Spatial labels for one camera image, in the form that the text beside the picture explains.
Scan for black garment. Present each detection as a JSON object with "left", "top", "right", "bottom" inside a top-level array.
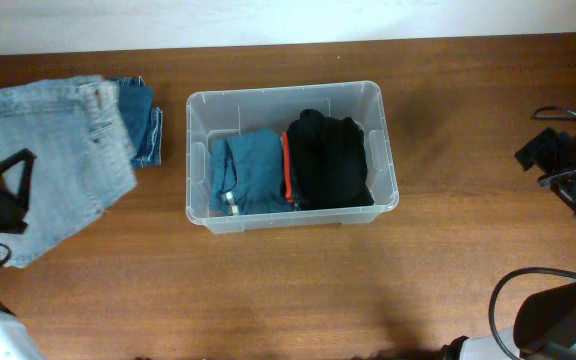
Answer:
[{"left": 286, "top": 109, "right": 374, "bottom": 210}]

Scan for light blue jeans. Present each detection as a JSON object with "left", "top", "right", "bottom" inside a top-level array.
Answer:
[{"left": 0, "top": 76, "right": 137, "bottom": 268}]

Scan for small blue denim shorts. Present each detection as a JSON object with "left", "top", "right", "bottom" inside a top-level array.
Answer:
[{"left": 210, "top": 129, "right": 293, "bottom": 216}]

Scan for dark blue jeans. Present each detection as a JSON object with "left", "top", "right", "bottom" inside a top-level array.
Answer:
[{"left": 111, "top": 76, "right": 163, "bottom": 169}]

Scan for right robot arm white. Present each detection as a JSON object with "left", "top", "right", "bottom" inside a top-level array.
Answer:
[{"left": 435, "top": 106, "right": 576, "bottom": 359}]

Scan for red item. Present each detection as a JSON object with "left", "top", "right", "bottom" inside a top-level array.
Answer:
[{"left": 281, "top": 132, "right": 294, "bottom": 203}]

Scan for clear plastic storage container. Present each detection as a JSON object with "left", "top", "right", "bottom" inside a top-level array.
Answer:
[{"left": 185, "top": 80, "right": 400, "bottom": 234}]

